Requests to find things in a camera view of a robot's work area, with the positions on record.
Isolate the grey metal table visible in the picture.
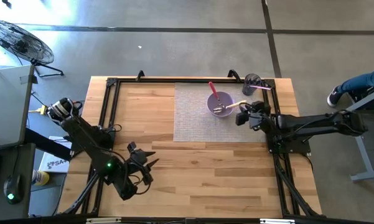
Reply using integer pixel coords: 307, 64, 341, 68
331, 85, 374, 183

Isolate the silver metal bracket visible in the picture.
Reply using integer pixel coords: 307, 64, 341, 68
259, 218, 296, 224
86, 217, 122, 224

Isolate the yellow-handled fork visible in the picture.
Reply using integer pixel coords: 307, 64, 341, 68
212, 100, 248, 114

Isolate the person's leg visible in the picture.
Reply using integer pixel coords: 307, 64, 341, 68
335, 64, 374, 94

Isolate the grey woven placemat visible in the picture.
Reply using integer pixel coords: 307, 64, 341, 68
173, 82, 267, 143

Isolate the person's shoe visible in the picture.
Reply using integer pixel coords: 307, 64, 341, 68
326, 86, 342, 108

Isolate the red-handled metal fork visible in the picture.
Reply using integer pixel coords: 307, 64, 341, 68
208, 81, 225, 110

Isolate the grey desk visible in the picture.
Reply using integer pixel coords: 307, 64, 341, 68
0, 64, 37, 218

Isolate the black computer mouse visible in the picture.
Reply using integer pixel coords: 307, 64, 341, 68
3, 174, 24, 205

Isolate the purple bowl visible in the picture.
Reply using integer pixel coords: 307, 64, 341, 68
207, 91, 236, 118

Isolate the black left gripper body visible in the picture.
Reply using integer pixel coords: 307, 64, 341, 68
127, 149, 153, 186

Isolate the black floor fan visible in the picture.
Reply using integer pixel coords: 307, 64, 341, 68
0, 19, 65, 78

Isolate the dark device at left edge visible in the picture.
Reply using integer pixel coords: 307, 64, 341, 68
62, 77, 323, 218

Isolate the white cardboard box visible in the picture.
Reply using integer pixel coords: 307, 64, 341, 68
39, 136, 72, 174

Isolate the yellow bottle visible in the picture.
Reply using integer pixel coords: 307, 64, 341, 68
32, 170, 50, 187

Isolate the dark glass cup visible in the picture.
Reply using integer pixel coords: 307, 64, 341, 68
241, 73, 263, 96

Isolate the pink straw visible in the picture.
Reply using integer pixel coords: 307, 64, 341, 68
248, 84, 273, 91

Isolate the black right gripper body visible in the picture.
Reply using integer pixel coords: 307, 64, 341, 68
248, 101, 278, 131

